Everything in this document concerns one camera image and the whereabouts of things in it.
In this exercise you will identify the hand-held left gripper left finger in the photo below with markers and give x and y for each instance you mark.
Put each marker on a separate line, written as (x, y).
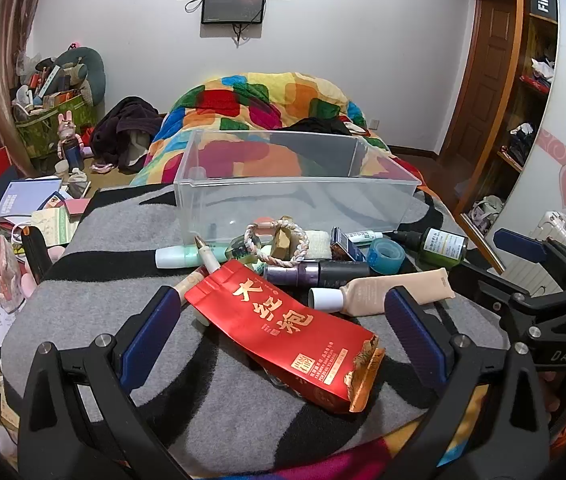
(150, 332)

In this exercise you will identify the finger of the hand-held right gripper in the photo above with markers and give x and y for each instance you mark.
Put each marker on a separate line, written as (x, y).
(518, 245)
(493, 290)

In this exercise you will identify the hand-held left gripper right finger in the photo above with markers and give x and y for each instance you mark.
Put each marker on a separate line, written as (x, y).
(415, 332)

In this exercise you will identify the beige foundation tube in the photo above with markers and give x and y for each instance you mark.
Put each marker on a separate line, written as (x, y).
(393, 292)

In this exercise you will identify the green glass bottle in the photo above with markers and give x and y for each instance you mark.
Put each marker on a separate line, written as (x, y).
(443, 247)

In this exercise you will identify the mint green tube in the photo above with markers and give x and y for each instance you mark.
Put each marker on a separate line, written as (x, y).
(173, 256)

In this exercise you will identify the blue tape roll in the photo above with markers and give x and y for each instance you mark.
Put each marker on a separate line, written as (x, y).
(385, 256)

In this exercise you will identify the beige fountain pen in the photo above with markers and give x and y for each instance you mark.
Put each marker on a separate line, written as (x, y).
(210, 257)

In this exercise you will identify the purple spray bottle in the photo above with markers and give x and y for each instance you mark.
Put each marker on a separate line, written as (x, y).
(313, 274)

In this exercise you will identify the red tea packet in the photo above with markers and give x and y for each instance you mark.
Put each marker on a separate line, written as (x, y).
(273, 322)

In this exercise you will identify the clear plastic bin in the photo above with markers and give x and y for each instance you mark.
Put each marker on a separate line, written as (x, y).
(288, 200)

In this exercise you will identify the person's right hand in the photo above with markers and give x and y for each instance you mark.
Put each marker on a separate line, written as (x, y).
(549, 387)

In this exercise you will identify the white radiator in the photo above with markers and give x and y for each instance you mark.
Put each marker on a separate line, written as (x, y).
(538, 265)

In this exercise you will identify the wooden wardrobe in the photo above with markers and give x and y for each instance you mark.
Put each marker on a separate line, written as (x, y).
(538, 120)

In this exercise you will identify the small white toothpaste tube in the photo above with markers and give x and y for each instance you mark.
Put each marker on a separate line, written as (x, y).
(363, 235)

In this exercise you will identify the blue small box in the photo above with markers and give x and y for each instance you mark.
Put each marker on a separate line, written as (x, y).
(344, 247)

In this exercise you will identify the white gauze roll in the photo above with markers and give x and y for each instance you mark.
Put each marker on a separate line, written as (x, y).
(315, 246)

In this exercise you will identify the green booklet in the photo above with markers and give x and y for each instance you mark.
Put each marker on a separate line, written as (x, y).
(55, 225)

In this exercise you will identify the pink round charm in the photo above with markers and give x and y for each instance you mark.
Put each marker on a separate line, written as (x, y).
(263, 222)

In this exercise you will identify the tan small box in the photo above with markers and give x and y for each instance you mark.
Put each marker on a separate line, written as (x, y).
(281, 245)

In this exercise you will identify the pink bag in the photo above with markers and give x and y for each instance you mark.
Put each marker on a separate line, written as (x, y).
(5, 270)

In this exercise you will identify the wooden door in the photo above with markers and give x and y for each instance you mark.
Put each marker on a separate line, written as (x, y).
(488, 70)

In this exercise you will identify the blue notebook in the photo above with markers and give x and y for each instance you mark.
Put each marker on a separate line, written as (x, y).
(28, 195)

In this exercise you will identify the black printed box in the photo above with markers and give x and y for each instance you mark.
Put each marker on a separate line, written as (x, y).
(543, 2)

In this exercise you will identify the dark clothes pile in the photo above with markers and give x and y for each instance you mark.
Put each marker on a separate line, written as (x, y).
(123, 125)

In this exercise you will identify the pink rabbit toy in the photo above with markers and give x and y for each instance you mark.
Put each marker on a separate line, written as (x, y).
(69, 135)

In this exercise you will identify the black cloth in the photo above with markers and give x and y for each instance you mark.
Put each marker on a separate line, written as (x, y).
(323, 125)

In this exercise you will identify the green storage box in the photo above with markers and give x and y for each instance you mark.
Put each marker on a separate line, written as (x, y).
(45, 127)

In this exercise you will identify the colourful patchwork quilt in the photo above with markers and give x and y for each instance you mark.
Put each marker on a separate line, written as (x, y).
(263, 95)

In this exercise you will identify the grey green neck pillow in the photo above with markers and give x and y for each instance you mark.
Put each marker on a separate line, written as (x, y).
(92, 72)

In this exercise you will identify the wall socket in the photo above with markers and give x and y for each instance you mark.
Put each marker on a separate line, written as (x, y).
(373, 124)

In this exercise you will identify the small black wall monitor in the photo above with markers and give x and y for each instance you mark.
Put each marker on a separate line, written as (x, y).
(233, 4)

